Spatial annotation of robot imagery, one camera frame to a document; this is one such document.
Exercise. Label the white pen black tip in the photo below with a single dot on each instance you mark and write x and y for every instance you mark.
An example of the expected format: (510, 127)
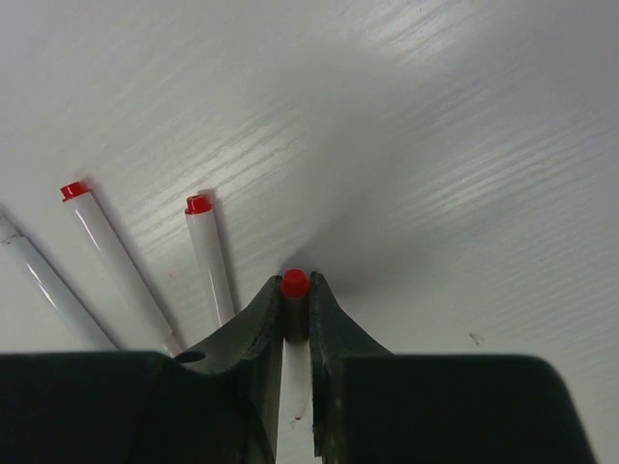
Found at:
(53, 288)

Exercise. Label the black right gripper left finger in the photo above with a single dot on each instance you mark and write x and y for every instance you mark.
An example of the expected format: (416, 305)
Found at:
(218, 402)

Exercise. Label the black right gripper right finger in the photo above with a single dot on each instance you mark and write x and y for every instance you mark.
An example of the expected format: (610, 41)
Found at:
(373, 406)

